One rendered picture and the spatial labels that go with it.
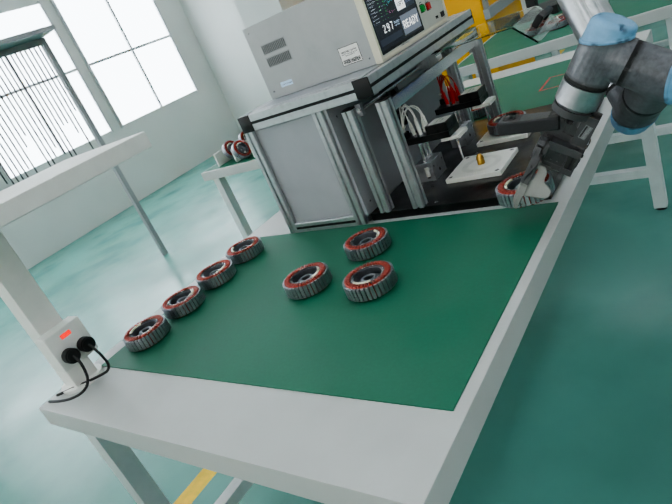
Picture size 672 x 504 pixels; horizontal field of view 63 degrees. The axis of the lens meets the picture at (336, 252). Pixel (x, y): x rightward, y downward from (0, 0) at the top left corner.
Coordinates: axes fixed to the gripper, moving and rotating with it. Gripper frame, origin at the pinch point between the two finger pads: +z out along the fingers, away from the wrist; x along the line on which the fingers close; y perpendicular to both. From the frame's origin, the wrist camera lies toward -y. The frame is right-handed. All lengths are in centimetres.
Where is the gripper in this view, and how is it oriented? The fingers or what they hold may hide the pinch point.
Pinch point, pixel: (521, 190)
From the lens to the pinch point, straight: 119.5
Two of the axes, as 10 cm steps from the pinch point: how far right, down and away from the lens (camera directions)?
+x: 5.0, -5.3, 6.8
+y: 8.5, 4.4, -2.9
